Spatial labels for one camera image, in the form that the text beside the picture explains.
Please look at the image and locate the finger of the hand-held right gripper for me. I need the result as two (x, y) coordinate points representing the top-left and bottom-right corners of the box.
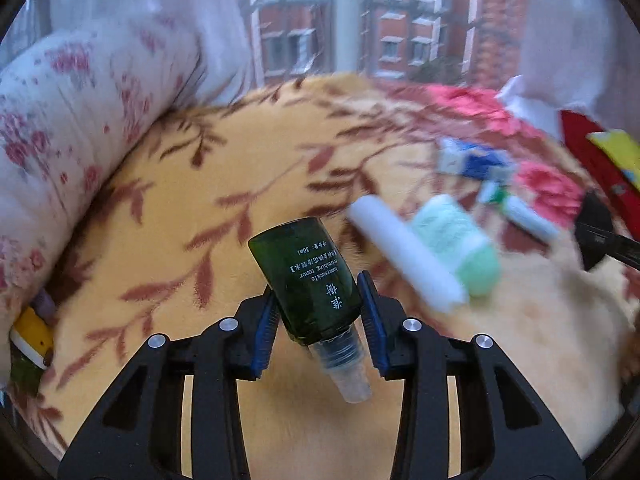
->
(574, 190), (640, 271)

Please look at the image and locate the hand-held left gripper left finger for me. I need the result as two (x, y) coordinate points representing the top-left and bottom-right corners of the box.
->
(57, 292), (281, 480)

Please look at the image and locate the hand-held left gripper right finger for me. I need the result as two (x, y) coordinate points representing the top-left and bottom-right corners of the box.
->
(356, 270), (586, 480)

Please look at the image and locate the dark green toner bottle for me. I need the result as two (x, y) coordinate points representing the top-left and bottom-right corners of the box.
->
(247, 217), (373, 405)

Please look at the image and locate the white tube green cap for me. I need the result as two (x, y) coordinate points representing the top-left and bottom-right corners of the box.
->
(479, 180), (562, 245)

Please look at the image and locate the white cylinder bottle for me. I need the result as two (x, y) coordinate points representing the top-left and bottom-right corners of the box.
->
(349, 196), (470, 313)

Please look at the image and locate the yellow printed packet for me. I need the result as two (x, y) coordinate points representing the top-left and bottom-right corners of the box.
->
(587, 130), (640, 186)

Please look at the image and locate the red and yellow bag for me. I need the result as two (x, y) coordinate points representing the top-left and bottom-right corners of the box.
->
(560, 110), (640, 241)

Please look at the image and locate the green white cream bottle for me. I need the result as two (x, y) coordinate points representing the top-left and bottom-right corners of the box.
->
(409, 194), (502, 297)

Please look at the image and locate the blue white carton box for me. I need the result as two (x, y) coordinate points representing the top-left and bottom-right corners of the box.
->
(439, 137), (516, 182)

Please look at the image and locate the floral fleece blanket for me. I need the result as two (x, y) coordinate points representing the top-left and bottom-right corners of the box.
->
(10, 72), (636, 480)

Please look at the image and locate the white sheer curtain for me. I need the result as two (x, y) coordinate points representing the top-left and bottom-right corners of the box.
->
(500, 0), (640, 131)
(50, 0), (256, 106)

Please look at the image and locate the yellow white plastic item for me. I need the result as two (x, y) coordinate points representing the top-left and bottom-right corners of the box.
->
(11, 305), (55, 368)

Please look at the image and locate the red brick building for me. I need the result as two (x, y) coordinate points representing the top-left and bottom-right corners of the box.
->
(250, 0), (531, 86)

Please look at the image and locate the floral bolster pillow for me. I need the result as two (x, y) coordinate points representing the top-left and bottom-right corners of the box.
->
(0, 27), (211, 391)

